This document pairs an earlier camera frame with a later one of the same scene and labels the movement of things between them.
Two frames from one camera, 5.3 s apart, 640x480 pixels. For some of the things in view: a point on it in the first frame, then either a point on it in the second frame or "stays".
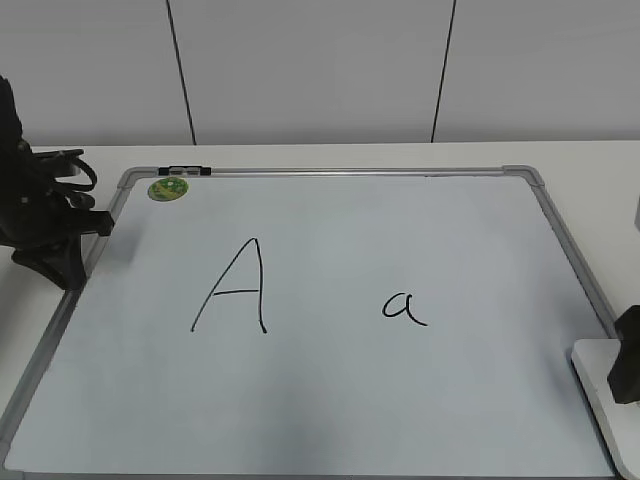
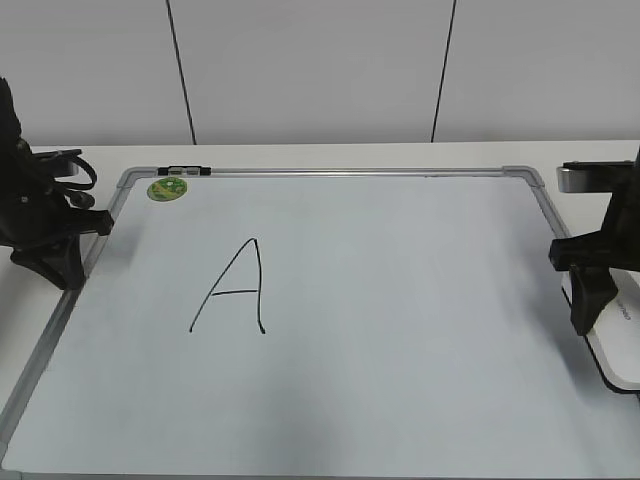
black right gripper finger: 624,378 to 616,245
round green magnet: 167,189 stays
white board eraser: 594,361 to 615,337
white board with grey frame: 319,322 stays
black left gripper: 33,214 stays
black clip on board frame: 184,171 stays
